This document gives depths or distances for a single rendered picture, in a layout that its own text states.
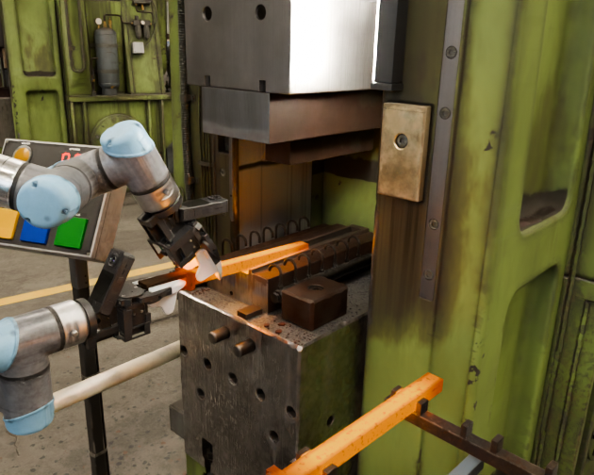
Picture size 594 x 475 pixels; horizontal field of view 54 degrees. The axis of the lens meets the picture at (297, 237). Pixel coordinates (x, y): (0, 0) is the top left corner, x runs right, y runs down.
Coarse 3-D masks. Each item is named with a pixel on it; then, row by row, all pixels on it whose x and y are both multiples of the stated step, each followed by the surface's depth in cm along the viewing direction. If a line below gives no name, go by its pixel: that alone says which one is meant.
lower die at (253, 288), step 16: (336, 224) 158; (352, 224) 154; (272, 240) 147; (288, 240) 144; (304, 240) 141; (336, 240) 142; (352, 240) 144; (368, 240) 145; (224, 256) 135; (288, 256) 130; (304, 256) 133; (320, 256) 133; (352, 256) 140; (240, 272) 125; (256, 272) 123; (272, 272) 123; (288, 272) 124; (304, 272) 128; (352, 272) 142; (224, 288) 130; (240, 288) 126; (256, 288) 122; (272, 288) 121; (256, 304) 123; (272, 304) 122
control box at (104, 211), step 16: (16, 144) 151; (32, 144) 149; (48, 144) 148; (64, 144) 147; (32, 160) 148; (48, 160) 147; (112, 192) 143; (96, 208) 140; (112, 208) 144; (96, 224) 139; (112, 224) 144; (0, 240) 145; (16, 240) 144; (48, 240) 142; (96, 240) 139; (112, 240) 145; (64, 256) 146; (80, 256) 139; (96, 256) 140
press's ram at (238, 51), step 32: (192, 0) 116; (224, 0) 110; (256, 0) 105; (288, 0) 100; (320, 0) 105; (352, 0) 111; (192, 32) 118; (224, 32) 112; (256, 32) 106; (288, 32) 101; (320, 32) 106; (352, 32) 113; (192, 64) 121; (224, 64) 114; (256, 64) 108; (288, 64) 103; (320, 64) 108; (352, 64) 115
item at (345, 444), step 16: (416, 384) 91; (432, 384) 91; (400, 400) 87; (416, 400) 87; (368, 416) 83; (384, 416) 83; (400, 416) 85; (352, 432) 79; (368, 432) 79; (384, 432) 83; (320, 448) 76; (336, 448) 76; (352, 448) 77; (304, 464) 73; (320, 464) 73; (336, 464) 75
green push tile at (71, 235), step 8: (64, 224) 141; (72, 224) 140; (80, 224) 139; (64, 232) 140; (72, 232) 140; (80, 232) 139; (56, 240) 140; (64, 240) 140; (72, 240) 139; (80, 240) 139; (72, 248) 140; (80, 248) 139
